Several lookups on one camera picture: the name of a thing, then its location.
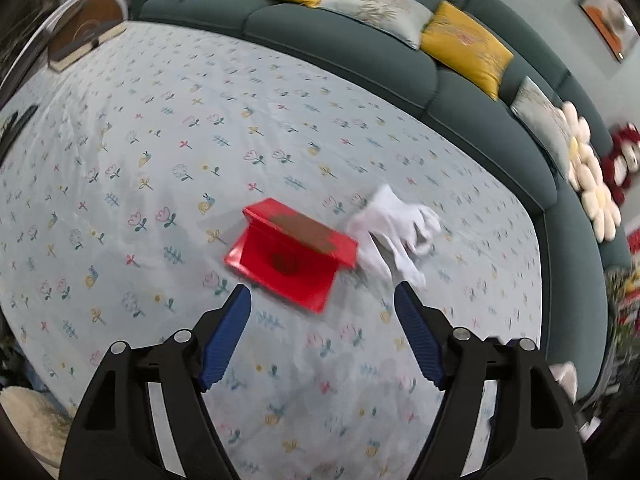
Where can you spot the blurred red yellow object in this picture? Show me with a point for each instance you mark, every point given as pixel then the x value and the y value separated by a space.
pixel 625 290

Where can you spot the floral light-blue tablecloth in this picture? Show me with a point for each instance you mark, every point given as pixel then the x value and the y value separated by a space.
pixel 200 160

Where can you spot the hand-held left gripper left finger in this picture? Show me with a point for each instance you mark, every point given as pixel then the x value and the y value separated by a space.
pixel 225 340

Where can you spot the white flower-shaped pillow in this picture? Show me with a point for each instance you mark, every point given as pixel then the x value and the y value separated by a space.
pixel 575 147
pixel 600 200

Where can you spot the white cloth glove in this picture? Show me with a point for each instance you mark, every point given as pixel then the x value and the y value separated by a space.
pixel 390 220

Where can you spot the dark green sofa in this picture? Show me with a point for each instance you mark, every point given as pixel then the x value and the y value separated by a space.
pixel 350 60

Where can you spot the cream fluffy rug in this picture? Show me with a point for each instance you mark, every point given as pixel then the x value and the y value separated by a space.
pixel 25 410

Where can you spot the red cardboard box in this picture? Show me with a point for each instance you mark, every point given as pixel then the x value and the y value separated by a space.
pixel 270 265

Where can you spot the red monkey plush toy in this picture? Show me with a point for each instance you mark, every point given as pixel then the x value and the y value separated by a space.
pixel 622 155

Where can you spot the grey embroidered cushion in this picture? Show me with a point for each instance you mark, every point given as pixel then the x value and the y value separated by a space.
pixel 542 115
pixel 380 7

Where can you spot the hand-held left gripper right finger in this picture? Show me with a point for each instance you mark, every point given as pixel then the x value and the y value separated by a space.
pixel 417 340

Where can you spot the white fluffy object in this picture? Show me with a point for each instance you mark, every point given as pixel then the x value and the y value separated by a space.
pixel 565 377

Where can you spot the framed wall picture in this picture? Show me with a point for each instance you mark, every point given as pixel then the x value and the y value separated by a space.
pixel 605 20

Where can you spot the black pen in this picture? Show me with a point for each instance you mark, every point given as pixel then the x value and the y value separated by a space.
pixel 17 122

